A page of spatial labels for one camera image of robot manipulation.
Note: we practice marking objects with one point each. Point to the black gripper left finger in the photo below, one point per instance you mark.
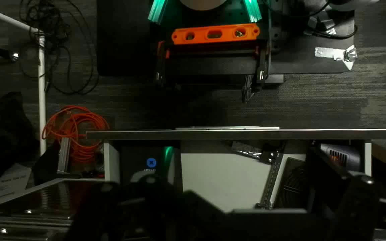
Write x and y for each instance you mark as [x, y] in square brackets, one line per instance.
[104, 208]

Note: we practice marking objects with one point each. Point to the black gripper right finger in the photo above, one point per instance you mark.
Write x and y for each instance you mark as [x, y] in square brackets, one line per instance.
[358, 204]

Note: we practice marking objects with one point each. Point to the black tool cabinet drawer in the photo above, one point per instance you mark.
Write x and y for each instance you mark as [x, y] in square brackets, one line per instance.
[247, 132]

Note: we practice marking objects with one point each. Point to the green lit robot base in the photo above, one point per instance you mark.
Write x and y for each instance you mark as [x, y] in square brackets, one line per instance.
[160, 10]

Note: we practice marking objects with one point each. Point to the black fan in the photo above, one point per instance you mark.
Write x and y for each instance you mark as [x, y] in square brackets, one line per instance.
[294, 180]

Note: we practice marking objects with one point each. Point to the white paper sheet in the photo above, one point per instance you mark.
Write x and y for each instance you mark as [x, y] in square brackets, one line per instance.
[6, 182]

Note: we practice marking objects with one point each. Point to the grey metal plate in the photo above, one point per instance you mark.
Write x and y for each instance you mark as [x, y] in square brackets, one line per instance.
[248, 148]

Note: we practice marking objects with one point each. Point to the silver tape piece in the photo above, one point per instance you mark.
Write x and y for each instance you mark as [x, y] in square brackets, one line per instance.
[334, 52]

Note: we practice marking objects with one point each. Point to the black floor mat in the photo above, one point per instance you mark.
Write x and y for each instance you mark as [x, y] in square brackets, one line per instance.
[121, 34]

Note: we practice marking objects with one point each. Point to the white pipe frame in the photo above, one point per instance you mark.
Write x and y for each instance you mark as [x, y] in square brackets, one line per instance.
[42, 88]

